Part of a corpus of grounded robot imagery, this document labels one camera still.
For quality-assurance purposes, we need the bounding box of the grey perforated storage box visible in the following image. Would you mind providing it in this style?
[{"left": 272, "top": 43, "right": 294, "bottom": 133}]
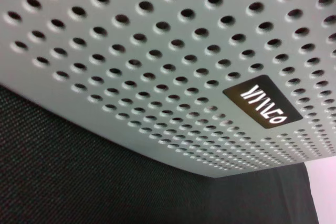
[{"left": 0, "top": 0, "right": 336, "bottom": 179}]

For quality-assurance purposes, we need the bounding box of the black tablecloth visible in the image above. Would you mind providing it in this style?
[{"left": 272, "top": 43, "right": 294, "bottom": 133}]
[{"left": 0, "top": 81, "right": 323, "bottom": 224}]

